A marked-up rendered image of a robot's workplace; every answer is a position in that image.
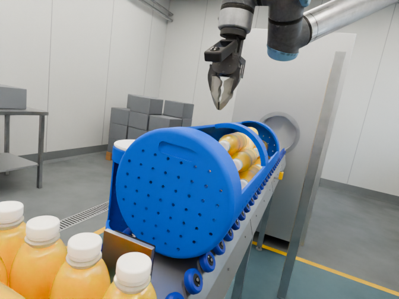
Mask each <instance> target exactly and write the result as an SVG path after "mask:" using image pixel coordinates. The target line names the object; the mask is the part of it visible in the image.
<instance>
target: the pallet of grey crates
mask: <svg viewBox="0 0 399 299"><path fill-rule="evenodd" d="M162 110H163V100H162V99H157V98H155V97H148V96H141V95H135V94H128V99H127V106H126V108H118V107H111V114H110V125H109V140H108V147H107V152H106V160H109V161H111V160H112V150H113V146H114V143H115V142H116V141H119V140H125V139H137V138H139V137H140V136H141V135H143V134H145V133H147V132H149V131H153V130H155V129H161V128H173V127H190V126H191V125H192V115H193V111H194V104H191V103H184V102H180V101H171V100H165V102H164V111H163V113H162Z"/></svg>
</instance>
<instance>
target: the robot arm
mask: <svg viewBox="0 0 399 299"><path fill-rule="evenodd" d="M310 2H311V0H222V1H221V9H220V16H219V17H218V29H219V30H220V36H221V37H223V38H225V39H221V40H220V41H219V42H217V43H216V44H214V45H213V46H211V47H210V48H209V49H207V50H206V51H205V52H204V60H205V61H206V62H212V64H210V68H209V71H208V84H209V88H210V91H211V96H212V99H213V102H214V105H215V107H216V109H217V110H222V109H223V108H224V107H225V106H226V104H227V103H228V102H229V100H230V99H231V98H232V97H233V91H234V90H235V88H236V87H237V86H238V84H239V82H240V78H243V74H244V70H245V64H246V60H245V59H244V58H243V57H241V54H242V48H243V41H244V40H245V39H246V35H247V34H249V33H250V32H251V27H252V21H253V17H254V11H255V6H268V33H267V44H266V45H267V54H268V56H269V57H270V58H271V59H274V60H276V61H282V62H286V61H292V60H294V59H295V58H297V56H298V54H299V49H300V48H302V47H304V46H306V45H308V44H309V43H311V42H313V41H315V40H317V39H319V38H322V37H324V36H326V35H328V34H330V33H332V32H334V31H336V30H339V29H341V28H343V27H345V26H347V25H349V24H351V23H353V22H355V21H358V20H360V19H362V18H364V17H367V16H368V15H371V14H373V13H374V12H377V11H379V10H381V9H383V8H386V7H388V6H390V5H392V4H394V3H396V4H399V0H332V1H330V2H327V3H325V4H323V5H320V6H318V7H316V8H314V9H311V10H309V11H306V12H304V8H305V7H307V6H308V5H309V4H310ZM241 67H242V68H241ZM242 70H243V72H242ZM240 71H241V72H240ZM220 77H228V79H226V80H224V83H223V82H222V80H221V79H220ZM222 83H223V87H224V91H223V93H222V95H221V86H222ZM220 96H221V101H220V100H219V98H220Z"/></svg>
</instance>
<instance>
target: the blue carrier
mask: <svg viewBox="0 0 399 299"><path fill-rule="evenodd" d="M248 127H253V128H255V129H256V130H257V131H258V135H257V134H256V133H255V132H254V131H253V130H252V129H250V128H248ZM235 132H241V133H244V134H245V135H246V136H248V137H249V138H250V139H251V140H252V142H253V143H254V144H255V146H256V148H257V150H258V152H259V156H260V159H261V166H263V167H262V168H261V169H260V171H259V172H257V174H256V175H255V176H254V177H253V178H252V179H251V181H250V182H249V183H248V184H247V185H246V186H245V187H244V188H243V189H242V187H241V182H240V177H239V173H238V170H237V168H236V165H235V163H234V161H233V160H232V158H231V156H230V155H229V153H228V152H227V151H226V149H225V148H224V147H223V146H222V145H221V144H220V143H219V140H220V138H221V137H222V136H224V135H227V134H230V133H235ZM269 137H270V138H269ZM262 140H263V141H265V142H266V143H269V144H268V151H267V150H266V147H265V145H264V143H263V141H262ZM279 153H280V144H279V141H278V138H277V136H276V134H275V133H274V131H273V130H272V129H271V128H270V127H269V126H267V125H266V124H264V123H261V122H257V121H253V120H250V121H244V122H235V123H218V124H215V125H203V126H190V127H173V128H161V129H155V130H153V131H149V132H147V133H145V134H143V135H141V136H140V137H139V138H137V139H136V140H135V141H134V142H133V143H132V144H131V145H130V146H129V147H128V148H127V150H126V151H125V153H124V155H123V156H122V158H121V161H120V163H119V167H118V170H117V174H116V197H117V200H118V205H119V209H120V211H121V214H122V216H123V218H124V220H125V222H126V224H127V226H128V227H129V229H130V230H131V231H132V233H133V234H134V235H135V236H136V238H138V239H140V240H143V241H146V242H148V243H150V244H153V245H155V246H156V248H155V252H157V253H159V254H161V255H164V256H167V257H172V258H177V259H188V258H193V257H198V256H201V255H203V254H205V253H207V252H209V251H210V250H212V249H213V248H215V247H216V246H217V245H218V244H219V243H220V242H221V241H222V239H223V238H224V237H225V235H226V234H227V233H228V231H229V230H230V228H231V227H232V225H233V224H234V223H235V221H236V220H237V218H238V217H239V215H240V214H241V212H242V211H243V210H244V208H245V206H246V205H247V204H248V202H249V201H250V200H251V198H252V197H253V195H254V194H255V192H256V191H257V189H258V188H259V187H260V185H261V183H262V182H263V181H264V179H265V178H266V176H267V175H268V174H269V172H270V171H271V169H272V168H273V167H274V165H275V163H276V162H277V160H278V156H279ZM268 156H270V157H271V158H270V159H269V160H268ZM210 171H211V172H210ZM221 190H222V191H221Z"/></svg>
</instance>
